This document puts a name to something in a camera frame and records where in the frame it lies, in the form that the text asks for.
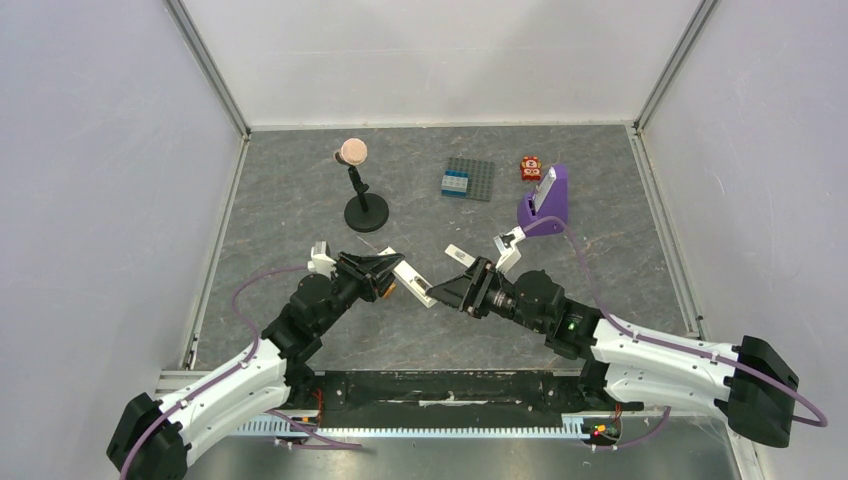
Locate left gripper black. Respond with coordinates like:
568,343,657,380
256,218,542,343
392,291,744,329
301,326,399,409
315,250,405,334

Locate white remote battery cover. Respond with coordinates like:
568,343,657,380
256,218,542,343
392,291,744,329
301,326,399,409
444,244,475,268

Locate white remote control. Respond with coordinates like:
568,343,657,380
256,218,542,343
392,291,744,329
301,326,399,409
393,260,436,308

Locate orange battery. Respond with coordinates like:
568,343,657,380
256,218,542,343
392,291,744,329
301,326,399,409
381,282,396,298

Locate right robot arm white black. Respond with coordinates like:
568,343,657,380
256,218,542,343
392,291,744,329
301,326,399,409
427,257,799,448

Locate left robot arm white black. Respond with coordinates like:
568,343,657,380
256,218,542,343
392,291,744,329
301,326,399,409
107,252,405,479

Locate black stand with pink ball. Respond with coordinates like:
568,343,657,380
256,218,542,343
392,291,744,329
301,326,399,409
334,138,390,233

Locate blue white lego bricks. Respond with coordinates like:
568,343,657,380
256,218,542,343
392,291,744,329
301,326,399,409
440,170,469,197

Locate grey lego baseplate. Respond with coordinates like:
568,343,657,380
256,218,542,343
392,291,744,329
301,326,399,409
444,157,496,202

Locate purple holder stand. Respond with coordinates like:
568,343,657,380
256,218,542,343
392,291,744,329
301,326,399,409
517,164,569,237

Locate red toy figure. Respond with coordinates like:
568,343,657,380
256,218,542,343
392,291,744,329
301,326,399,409
520,156,542,182

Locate white device in holder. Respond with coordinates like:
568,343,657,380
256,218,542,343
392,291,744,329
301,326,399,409
532,166,558,211

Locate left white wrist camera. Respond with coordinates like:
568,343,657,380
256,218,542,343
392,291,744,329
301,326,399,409
307,241,336,278

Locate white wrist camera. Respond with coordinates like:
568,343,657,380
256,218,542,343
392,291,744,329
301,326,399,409
307,241,336,278
494,226,526,274

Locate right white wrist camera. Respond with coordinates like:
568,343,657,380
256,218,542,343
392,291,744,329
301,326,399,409
494,226,526,274

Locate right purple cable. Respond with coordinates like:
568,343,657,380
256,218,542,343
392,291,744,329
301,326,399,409
523,215,829,452

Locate purple cable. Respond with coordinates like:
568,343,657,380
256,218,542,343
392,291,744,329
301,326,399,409
523,215,829,452
119,266,313,480

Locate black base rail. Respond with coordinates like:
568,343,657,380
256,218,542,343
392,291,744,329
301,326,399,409
283,370,619,428

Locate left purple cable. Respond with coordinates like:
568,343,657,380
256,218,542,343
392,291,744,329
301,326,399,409
119,266,313,480

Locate white cable duct strip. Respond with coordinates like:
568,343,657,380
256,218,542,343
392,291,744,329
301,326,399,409
231,414,591,441

